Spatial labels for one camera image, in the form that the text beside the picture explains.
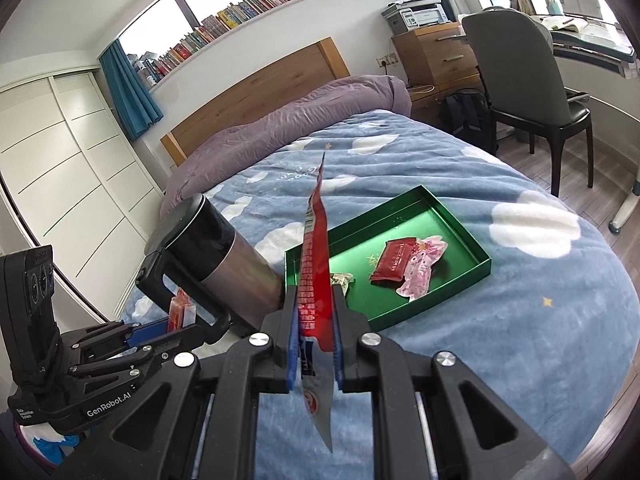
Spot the wooden chest of drawers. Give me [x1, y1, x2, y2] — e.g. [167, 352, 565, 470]
[391, 22, 485, 111]

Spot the dark red snack packet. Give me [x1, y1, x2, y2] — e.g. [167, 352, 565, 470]
[369, 238, 417, 287]

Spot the grey chair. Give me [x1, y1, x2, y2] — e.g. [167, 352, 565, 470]
[460, 10, 596, 197]

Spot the pink cartoon snack packet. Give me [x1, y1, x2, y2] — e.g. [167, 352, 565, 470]
[397, 236, 449, 304]

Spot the long red snack packet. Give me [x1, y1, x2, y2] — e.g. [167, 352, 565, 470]
[296, 151, 337, 455]

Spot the green metal tray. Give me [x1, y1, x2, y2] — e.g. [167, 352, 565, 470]
[283, 185, 493, 334]

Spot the blue cloud print blanket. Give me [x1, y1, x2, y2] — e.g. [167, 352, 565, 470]
[117, 110, 626, 480]

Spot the teal curtain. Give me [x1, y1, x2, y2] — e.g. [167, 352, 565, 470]
[99, 40, 164, 142]

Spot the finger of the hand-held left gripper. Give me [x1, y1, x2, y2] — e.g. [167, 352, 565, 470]
[67, 322, 231, 391]
[60, 316, 173, 351]

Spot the wooden headboard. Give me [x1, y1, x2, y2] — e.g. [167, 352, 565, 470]
[160, 36, 352, 171]

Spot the white printer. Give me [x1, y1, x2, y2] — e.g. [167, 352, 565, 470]
[381, 0, 449, 36]

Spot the desk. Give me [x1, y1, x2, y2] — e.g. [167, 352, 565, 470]
[542, 10, 640, 235]

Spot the steel kettle with black lid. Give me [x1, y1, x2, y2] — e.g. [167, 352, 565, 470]
[135, 192, 287, 342]

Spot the black backpack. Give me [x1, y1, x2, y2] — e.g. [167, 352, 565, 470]
[439, 91, 501, 157]

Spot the white wardrobe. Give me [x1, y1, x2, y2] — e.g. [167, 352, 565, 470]
[0, 71, 167, 322]

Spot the row of books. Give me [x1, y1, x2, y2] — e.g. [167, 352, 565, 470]
[131, 0, 387, 86]

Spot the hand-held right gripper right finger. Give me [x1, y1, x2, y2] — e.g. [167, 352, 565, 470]
[330, 285, 576, 480]

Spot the orange snack packet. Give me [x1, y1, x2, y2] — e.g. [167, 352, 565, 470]
[167, 288, 199, 333]

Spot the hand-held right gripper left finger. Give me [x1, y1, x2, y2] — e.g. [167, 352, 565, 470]
[50, 285, 301, 480]

